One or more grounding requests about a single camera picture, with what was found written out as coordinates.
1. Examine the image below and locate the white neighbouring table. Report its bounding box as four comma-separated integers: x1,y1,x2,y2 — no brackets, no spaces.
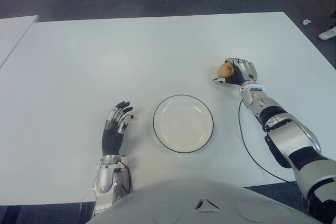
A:
0,15,39,69

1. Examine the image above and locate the white sneaker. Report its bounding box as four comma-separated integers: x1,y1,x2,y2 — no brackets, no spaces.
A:
318,28,336,41

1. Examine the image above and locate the white plate with black rim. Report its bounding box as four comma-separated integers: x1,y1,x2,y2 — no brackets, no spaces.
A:
153,94,215,154

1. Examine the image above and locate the light grey robot torso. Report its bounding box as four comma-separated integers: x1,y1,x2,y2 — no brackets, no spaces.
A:
89,179,323,224

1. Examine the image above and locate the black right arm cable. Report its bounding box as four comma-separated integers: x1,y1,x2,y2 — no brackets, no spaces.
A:
238,100,296,183

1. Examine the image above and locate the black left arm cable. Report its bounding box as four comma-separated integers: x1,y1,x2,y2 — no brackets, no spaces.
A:
122,165,132,193

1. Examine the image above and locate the yellow red apple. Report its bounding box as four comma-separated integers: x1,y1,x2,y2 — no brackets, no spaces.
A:
217,62,235,79

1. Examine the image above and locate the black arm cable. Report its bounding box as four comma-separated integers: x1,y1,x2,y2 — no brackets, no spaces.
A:
122,165,132,193
238,100,296,183

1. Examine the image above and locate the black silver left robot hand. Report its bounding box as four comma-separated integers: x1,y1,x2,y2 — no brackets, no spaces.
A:
101,100,134,156

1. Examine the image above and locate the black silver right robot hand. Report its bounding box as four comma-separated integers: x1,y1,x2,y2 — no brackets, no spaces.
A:
212,57,259,87

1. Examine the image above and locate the grey metal table frame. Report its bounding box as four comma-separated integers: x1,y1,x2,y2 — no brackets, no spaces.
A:
78,201,95,218

